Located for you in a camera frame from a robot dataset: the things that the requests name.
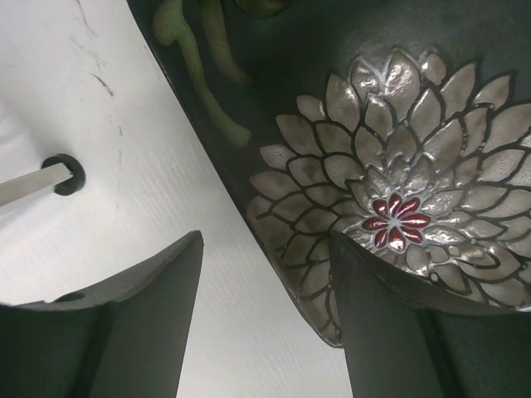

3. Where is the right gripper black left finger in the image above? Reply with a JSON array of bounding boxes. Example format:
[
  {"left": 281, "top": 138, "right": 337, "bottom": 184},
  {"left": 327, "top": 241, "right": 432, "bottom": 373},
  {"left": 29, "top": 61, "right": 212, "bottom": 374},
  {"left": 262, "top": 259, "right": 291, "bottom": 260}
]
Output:
[{"left": 1, "top": 231, "right": 204, "bottom": 397}]

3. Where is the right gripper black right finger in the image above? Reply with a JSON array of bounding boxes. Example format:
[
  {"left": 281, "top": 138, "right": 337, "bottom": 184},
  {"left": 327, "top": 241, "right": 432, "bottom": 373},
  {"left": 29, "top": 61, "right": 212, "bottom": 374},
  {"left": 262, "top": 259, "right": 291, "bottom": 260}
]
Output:
[{"left": 329, "top": 233, "right": 530, "bottom": 398}]

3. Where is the dark floral square plate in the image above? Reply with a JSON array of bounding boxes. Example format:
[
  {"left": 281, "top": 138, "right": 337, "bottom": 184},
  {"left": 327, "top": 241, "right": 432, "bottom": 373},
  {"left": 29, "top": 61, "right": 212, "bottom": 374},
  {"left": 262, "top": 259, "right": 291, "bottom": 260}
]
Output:
[{"left": 129, "top": 1, "right": 530, "bottom": 347}]

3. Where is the stainless steel dish rack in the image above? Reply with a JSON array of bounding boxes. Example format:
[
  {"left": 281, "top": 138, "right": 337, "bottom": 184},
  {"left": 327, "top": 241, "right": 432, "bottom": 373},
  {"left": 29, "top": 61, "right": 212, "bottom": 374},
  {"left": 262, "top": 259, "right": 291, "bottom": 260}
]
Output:
[{"left": 1, "top": 153, "right": 86, "bottom": 212}]

